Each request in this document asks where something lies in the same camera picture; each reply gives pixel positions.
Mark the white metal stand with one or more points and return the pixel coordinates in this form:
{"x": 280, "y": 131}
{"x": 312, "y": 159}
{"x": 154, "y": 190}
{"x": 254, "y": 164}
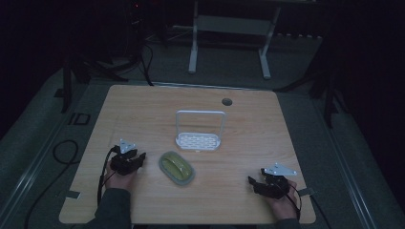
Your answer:
{"x": 193, "y": 54}

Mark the green soap bar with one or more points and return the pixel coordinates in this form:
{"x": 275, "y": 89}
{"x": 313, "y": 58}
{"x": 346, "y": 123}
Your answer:
{"x": 175, "y": 166}

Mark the grey tape piece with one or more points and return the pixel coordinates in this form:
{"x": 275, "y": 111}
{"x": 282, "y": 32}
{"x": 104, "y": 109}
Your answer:
{"x": 306, "y": 191}

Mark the black tripod stand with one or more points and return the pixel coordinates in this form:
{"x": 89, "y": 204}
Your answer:
{"x": 328, "y": 101}
{"x": 66, "y": 87}

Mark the person's left hand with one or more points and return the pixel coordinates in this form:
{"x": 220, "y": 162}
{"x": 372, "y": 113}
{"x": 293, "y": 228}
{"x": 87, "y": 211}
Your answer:
{"x": 121, "y": 181}

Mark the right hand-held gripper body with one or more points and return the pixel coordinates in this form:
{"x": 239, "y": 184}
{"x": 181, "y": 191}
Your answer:
{"x": 276, "y": 183}

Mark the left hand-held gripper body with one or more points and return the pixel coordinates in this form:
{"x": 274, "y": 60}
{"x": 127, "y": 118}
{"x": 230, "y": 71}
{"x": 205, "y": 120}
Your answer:
{"x": 122, "y": 160}

